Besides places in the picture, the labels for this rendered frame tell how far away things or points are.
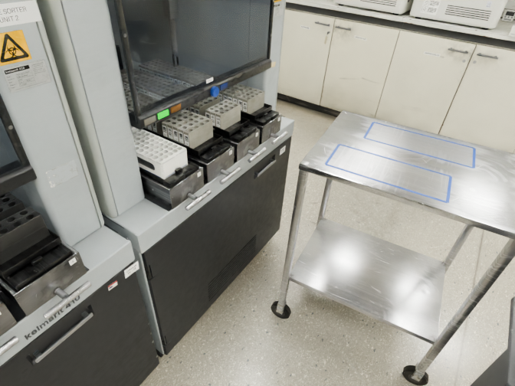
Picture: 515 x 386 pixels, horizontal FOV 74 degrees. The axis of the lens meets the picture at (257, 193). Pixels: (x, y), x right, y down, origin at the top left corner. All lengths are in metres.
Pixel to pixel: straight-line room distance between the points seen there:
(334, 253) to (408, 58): 1.85
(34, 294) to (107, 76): 0.47
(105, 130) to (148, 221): 0.26
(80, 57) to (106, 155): 0.22
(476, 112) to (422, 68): 0.50
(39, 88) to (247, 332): 1.20
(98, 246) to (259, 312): 0.91
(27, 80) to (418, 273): 1.44
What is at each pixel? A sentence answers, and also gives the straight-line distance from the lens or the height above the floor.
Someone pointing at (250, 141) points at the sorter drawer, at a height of 0.78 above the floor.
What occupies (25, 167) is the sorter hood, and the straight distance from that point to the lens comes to 0.77.
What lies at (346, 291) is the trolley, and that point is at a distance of 1.41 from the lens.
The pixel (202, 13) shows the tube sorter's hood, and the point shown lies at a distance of 0.99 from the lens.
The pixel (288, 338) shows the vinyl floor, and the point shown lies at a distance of 1.58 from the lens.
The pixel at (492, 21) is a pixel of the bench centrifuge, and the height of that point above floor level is 0.96.
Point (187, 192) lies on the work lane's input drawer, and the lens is 1.00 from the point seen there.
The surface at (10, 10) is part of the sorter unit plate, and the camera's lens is 0.73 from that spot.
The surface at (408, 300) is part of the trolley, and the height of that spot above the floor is 0.28.
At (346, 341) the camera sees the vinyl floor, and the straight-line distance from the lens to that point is 1.63.
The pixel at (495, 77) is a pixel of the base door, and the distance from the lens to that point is 2.94.
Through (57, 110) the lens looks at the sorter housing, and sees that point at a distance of 0.79.
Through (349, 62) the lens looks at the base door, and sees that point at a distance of 3.11.
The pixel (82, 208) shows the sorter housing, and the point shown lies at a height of 0.83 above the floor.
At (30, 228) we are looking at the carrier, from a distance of 0.84.
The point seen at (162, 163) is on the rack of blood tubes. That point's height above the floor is 0.86.
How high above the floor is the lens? 1.38
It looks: 38 degrees down
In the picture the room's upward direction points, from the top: 4 degrees clockwise
